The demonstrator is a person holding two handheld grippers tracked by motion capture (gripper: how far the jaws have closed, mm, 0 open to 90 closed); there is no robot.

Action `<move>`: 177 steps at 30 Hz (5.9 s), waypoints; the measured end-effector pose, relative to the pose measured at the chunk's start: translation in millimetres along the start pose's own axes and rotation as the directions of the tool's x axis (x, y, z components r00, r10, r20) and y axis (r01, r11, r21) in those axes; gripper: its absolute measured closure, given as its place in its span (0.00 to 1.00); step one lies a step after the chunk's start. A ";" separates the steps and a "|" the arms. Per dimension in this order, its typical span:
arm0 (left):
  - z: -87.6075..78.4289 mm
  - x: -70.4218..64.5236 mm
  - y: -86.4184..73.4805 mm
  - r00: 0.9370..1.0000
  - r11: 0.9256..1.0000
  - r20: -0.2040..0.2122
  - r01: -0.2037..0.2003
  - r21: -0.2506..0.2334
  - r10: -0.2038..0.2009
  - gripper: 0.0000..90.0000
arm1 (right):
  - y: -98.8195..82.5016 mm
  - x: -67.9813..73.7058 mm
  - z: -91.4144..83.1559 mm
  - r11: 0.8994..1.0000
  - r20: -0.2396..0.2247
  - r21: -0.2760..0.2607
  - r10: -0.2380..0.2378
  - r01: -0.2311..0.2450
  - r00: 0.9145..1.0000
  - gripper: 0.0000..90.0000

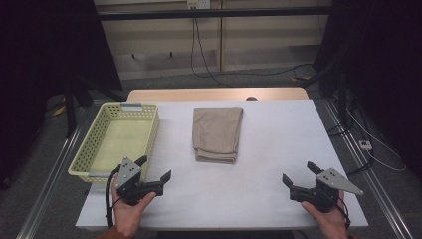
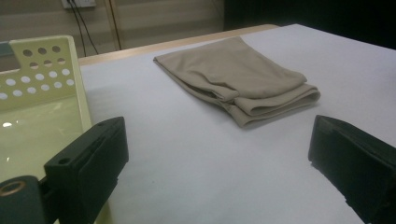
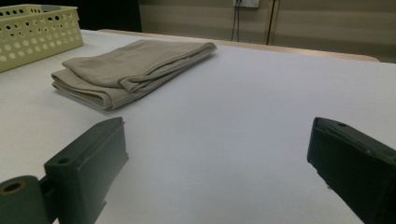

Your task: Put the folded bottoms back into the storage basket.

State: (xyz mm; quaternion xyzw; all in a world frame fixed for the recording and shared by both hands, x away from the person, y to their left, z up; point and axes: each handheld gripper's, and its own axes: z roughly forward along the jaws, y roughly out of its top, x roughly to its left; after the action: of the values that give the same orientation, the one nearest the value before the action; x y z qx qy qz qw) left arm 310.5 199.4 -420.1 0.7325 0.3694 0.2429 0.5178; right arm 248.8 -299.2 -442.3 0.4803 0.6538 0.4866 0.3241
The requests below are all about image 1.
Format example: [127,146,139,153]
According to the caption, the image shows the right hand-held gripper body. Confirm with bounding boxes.
[289,167,364,213]

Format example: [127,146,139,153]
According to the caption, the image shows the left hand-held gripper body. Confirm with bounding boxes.
[115,157,165,207]

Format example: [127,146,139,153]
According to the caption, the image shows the pale yellow plastic basket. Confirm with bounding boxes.
[68,102,161,184]

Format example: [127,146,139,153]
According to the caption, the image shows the beige pants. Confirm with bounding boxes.
[192,106,244,164]

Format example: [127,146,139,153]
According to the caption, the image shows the person's right hand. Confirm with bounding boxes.
[301,190,350,239]

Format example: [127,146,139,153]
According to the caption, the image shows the person's left hand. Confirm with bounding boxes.
[110,177,157,238]

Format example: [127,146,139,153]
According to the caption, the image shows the white table mat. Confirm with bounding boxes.
[75,99,369,232]

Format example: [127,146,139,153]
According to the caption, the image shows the black metal stand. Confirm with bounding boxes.
[62,74,128,139]

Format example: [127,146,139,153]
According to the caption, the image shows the black curtain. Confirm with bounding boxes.
[0,0,124,192]
[312,0,422,182]

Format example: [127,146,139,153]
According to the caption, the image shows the black horizontal bar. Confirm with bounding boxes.
[97,5,333,22]

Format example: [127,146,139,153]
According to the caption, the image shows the left hand-held gripper cable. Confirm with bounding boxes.
[105,164,121,230]

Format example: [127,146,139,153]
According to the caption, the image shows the hand-held gripper cable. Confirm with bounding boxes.
[335,197,351,231]
[105,164,121,230]

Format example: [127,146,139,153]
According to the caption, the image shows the right hand-held gripper cable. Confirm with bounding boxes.
[335,197,351,231]

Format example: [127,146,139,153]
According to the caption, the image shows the black cable at power strip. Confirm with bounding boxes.
[326,120,377,177]

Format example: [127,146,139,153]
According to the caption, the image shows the aluminium floor rail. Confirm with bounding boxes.
[15,99,101,239]
[321,98,415,239]

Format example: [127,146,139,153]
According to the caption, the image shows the white cable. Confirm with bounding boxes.
[345,107,408,173]

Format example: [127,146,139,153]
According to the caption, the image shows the black hanging cable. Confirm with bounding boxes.
[190,8,234,89]

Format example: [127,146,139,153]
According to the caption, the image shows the white wall outlet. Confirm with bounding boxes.
[186,0,211,10]

